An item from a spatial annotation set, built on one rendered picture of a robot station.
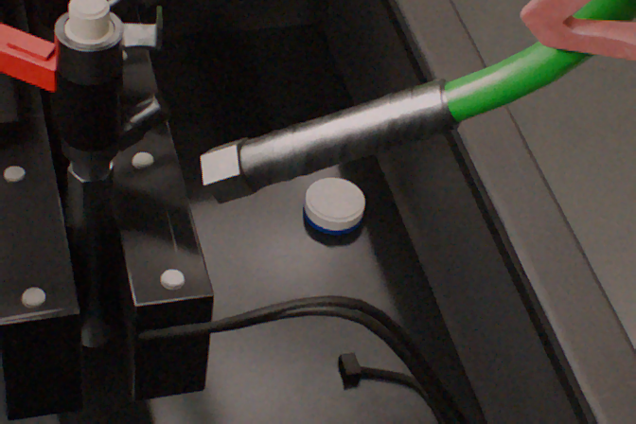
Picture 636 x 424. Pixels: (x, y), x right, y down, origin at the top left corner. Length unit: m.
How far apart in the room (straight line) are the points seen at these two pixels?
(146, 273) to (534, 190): 0.23
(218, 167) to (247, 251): 0.36
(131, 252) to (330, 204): 0.24
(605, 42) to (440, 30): 0.42
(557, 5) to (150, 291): 0.28
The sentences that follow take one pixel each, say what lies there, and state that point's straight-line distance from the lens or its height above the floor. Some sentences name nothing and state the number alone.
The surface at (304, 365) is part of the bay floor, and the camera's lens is 0.76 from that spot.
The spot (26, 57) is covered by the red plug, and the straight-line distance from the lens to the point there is 0.56.
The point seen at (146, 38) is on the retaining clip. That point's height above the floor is 1.10.
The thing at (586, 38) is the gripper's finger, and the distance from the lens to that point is 0.40.
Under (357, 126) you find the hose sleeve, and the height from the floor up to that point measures 1.15.
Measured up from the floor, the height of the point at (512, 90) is 1.18.
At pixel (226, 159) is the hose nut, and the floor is 1.12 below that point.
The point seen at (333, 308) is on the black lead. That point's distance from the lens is 0.54.
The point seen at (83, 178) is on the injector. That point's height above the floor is 1.02.
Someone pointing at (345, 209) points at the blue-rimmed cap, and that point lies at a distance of 0.82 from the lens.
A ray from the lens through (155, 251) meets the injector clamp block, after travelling 0.61.
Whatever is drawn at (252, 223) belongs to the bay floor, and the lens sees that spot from 0.83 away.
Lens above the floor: 1.45
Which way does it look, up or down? 46 degrees down
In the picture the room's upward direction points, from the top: 10 degrees clockwise
